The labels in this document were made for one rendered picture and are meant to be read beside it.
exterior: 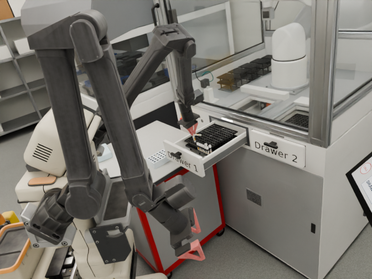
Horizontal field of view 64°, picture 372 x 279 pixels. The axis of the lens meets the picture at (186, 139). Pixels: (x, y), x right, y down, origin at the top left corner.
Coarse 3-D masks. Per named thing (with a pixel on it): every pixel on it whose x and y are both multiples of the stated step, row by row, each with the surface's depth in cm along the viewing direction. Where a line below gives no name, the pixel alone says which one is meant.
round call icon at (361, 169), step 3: (366, 162) 96; (369, 162) 95; (363, 165) 97; (366, 165) 96; (369, 165) 95; (360, 168) 97; (363, 168) 96; (366, 168) 95; (369, 168) 94; (360, 171) 97; (363, 171) 96; (366, 171) 94; (369, 171) 93; (363, 174) 95
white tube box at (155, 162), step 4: (160, 152) 172; (164, 152) 170; (152, 156) 169; (160, 156) 168; (164, 156) 166; (148, 160) 166; (152, 160) 165; (156, 160) 164; (160, 160) 164; (164, 160) 166; (168, 160) 168; (148, 164) 168; (152, 164) 164; (156, 164) 163; (160, 164) 165; (156, 168) 164
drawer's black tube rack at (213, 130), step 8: (208, 128) 164; (216, 128) 162; (224, 128) 160; (192, 136) 159; (200, 136) 157; (208, 136) 157; (216, 136) 154; (224, 136) 153; (232, 136) 157; (192, 144) 157; (208, 144) 154; (216, 144) 148; (200, 152) 150
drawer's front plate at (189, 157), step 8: (168, 144) 151; (168, 152) 155; (184, 152) 142; (192, 152) 139; (184, 160) 145; (192, 160) 139; (200, 160) 135; (192, 168) 143; (200, 168) 137; (200, 176) 140
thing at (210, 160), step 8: (216, 120) 172; (200, 128) 167; (232, 128) 163; (240, 128) 158; (240, 136) 152; (176, 144) 158; (184, 144) 162; (224, 144) 147; (232, 144) 150; (240, 144) 153; (216, 152) 143; (224, 152) 147; (208, 160) 141; (216, 160) 145
